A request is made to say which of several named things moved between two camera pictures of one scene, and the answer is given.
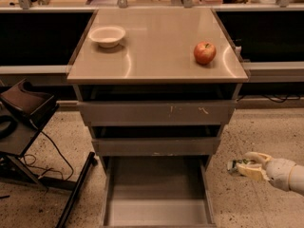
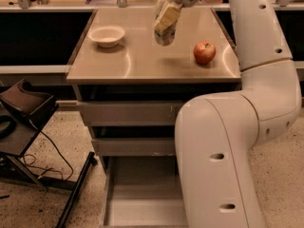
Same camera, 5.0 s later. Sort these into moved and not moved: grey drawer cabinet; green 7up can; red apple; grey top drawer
Moved: green 7up can
Not moved: grey top drawer; grey drawer cabinet; red apple
